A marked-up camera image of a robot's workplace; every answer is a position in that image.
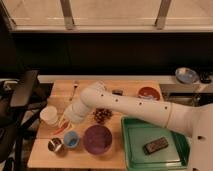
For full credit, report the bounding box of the small metal cup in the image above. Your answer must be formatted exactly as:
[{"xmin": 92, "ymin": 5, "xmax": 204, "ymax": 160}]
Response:
[{"xmin": 48, "ymin": 138, "xmax": 63, "ymax": 153}]

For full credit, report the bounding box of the red bowl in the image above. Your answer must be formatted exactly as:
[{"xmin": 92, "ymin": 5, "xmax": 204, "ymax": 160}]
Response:
[{"xmin": 138, "ymin": 87, "xmax": 160, "ymax": 101}]

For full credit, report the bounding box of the black office chair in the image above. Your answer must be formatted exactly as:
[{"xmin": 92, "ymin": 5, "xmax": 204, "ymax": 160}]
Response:
[{"xmin": 0, "ymin": 70, "xmax": 47, "ymax": 171}]

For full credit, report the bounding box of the dark grape bunch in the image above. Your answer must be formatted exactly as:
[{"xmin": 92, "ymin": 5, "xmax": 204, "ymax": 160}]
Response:
[{"xmin": 93, "ymin": 108, "xmax": 112, "ymax": 124}]

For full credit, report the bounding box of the small blue cup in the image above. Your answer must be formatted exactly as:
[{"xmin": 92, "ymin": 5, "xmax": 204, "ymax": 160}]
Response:
[{"xmin": 63, "ymin": 131, "xmax": 80, "ymax": 149}]

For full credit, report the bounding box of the white plastic cup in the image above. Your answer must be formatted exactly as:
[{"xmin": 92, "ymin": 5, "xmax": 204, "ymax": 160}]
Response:
[{"xmin": 40, "ymin": 106, "xmax": 59, "ymax": 126}]

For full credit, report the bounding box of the grey round dish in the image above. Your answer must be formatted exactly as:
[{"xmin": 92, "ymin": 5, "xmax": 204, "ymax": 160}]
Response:
[{"xmin": 175, "ymin": 67, "xmax": 198, "ymax": 84}]

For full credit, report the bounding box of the green plastic tray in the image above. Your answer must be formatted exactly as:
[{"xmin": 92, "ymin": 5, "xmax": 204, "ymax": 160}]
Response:
[{"xmin": 121, "ymin": 117, "xmax": 190, "ymax": 171}]

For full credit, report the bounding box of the purple plastic bowl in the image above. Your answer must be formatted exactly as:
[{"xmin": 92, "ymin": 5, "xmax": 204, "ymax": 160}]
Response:
[{"xmin": 83, "ymin": 125, "xmax": 112, "ymax": 155}]

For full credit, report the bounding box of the dark brown sponge block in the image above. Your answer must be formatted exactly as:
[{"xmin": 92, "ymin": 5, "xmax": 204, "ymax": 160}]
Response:
[{"xmin": 143, "ymin": 137, "xmax": 169, "ymax": 155}]

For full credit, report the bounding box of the red orange pepper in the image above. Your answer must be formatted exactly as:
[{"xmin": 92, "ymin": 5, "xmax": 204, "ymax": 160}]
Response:
[{"xmin": 53, "ymin": 122, "xmax": 69, "ymax": 135}]

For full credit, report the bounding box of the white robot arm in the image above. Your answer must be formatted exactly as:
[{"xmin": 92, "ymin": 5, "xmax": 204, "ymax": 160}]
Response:
[{"xmin": 64, "ymin": 82, "xmax": 213, "ymax": 171}]

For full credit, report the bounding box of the silver fork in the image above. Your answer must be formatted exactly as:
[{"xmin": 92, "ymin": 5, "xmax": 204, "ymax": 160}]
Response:
[{"xmin": 69, "ymin": 80, "xmax": 79, "ymax": 101}]

